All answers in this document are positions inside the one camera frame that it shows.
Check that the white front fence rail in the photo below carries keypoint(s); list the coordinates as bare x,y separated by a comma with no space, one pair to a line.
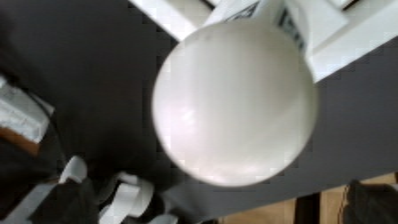
358,39

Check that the white lamp bulb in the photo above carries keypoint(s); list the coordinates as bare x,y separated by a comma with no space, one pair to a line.
235,103

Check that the white right fence piece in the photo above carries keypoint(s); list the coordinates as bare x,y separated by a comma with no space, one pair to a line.
180,15

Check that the white lamp base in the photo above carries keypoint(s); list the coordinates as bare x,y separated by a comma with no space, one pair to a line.
321,30

